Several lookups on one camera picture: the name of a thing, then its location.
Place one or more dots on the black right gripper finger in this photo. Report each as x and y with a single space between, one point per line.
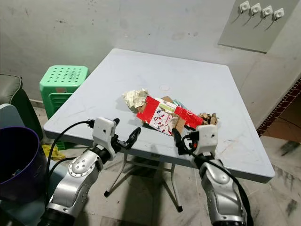
181 138
176 140

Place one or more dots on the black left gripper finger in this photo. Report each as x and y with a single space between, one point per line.
136 138
134 133

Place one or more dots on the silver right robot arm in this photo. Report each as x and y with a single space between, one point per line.
218 188

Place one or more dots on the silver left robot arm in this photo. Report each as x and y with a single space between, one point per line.
75 179

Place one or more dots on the purple rubbish bin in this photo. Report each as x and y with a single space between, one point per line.
16 155

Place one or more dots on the red plastic wrapper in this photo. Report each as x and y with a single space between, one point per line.
190 117

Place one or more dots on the red white carton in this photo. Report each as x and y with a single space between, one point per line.
162 117

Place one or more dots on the crumpled brown paper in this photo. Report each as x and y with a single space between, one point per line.
208 117

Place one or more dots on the crumpled white paper ball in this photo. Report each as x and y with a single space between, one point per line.
135 99

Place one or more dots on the green white packet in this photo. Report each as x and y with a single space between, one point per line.
178 102

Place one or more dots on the yellow rag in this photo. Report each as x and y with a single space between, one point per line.
52 151

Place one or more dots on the white folding table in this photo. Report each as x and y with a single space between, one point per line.
216 75

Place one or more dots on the green plastic stool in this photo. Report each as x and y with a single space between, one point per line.
63 77

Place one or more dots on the dark grey armchair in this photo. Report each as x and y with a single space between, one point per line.
10 87

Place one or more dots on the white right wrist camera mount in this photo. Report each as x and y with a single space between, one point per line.
208 137

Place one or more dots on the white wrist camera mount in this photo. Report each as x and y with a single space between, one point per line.
104 131
208 137

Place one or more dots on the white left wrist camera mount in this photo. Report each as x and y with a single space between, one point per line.
104 131

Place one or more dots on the grey wall hook panel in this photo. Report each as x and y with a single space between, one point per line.
244 35

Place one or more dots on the white wall hook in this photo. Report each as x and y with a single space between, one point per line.
278 13
244 6
267 11
256 8

